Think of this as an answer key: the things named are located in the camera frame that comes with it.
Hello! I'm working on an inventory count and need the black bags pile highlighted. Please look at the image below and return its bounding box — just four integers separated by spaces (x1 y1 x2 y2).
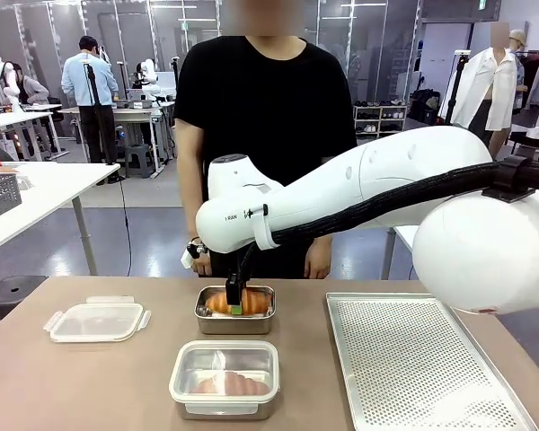
410 88 442 126

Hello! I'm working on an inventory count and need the black stand with white top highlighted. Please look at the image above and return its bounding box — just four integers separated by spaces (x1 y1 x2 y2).
444 49 472 128

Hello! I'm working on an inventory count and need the white table behind tray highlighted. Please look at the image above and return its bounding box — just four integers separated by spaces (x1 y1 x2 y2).
380 224 421 280

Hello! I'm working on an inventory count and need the mannequin in white shirt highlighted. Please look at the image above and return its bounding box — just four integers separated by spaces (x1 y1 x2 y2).
448 22 518 156

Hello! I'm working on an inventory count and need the background work desk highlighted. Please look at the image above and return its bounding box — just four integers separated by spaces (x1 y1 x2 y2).
0 107 71 163

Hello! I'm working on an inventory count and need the perforated metal baking tray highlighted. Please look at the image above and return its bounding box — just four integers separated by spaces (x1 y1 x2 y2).
325 292 539 431

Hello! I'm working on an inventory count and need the seated person in grey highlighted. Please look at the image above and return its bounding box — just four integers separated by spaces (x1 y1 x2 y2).
9 62 51 109

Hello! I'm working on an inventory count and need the white wrist camera with mount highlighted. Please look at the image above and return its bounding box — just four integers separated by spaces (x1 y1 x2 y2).
181 239 208 271

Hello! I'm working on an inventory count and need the black camera tripod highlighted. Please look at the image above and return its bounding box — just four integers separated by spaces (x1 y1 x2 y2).
81 57 129 184

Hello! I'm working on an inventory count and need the man in light blue shirt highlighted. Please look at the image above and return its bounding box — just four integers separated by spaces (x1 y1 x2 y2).
60 35 119 166

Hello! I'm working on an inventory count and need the grey plastic step stool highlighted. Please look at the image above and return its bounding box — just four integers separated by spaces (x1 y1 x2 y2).
123 143 156 181

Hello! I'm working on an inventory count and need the white shoe rack with shoes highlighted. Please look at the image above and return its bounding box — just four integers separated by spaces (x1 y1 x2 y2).
352 102 409 139

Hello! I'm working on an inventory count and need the person's right forearm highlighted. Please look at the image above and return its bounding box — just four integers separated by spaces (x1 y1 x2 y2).
174 119 208 242

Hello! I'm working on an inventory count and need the person's left hand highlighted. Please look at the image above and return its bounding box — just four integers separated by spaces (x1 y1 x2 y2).
304 237 333 281

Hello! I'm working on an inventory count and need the translucent plastic clip lid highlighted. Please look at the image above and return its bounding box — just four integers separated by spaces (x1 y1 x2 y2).
43 295 153 345
168 339 281 417

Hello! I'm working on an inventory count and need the person in black t-shirt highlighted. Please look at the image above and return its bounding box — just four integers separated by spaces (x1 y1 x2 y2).
173 34 358 279

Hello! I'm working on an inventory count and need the black braided cable bundle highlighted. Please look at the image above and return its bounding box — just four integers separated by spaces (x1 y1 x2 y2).
236 159 539 280

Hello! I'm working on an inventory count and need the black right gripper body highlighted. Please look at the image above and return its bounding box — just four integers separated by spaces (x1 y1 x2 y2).
225 253 249 291

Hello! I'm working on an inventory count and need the white side table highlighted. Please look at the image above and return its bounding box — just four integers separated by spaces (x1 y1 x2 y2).
0 161 122 276

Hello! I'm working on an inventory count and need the rectangular stainless steel container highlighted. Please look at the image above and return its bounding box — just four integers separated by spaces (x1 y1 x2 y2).
173 347 278 421
193 285 277 336

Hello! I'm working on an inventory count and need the black round stool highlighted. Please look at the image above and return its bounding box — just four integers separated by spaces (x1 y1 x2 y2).
0 274 49 339

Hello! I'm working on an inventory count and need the person's right hand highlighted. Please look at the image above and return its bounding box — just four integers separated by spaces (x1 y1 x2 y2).
190 233 215 277

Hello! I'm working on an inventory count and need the golden brown bread roll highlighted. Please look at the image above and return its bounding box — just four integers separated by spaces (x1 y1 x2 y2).
204 289 271 316
191 369 271 397

